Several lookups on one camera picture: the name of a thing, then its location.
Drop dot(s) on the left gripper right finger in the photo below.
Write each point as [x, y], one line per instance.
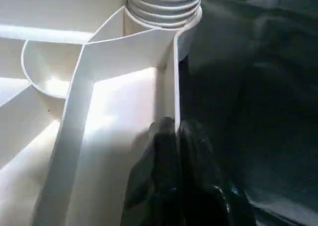
[211, 191]

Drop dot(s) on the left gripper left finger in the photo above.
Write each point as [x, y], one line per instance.
[154, 186]

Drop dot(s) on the white plastic table top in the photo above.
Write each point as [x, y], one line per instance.
[74, 116]

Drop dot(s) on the white plastic table leg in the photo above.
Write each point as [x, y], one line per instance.
[164, 5]

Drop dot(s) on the black mat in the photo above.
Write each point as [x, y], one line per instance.
[258, 112]

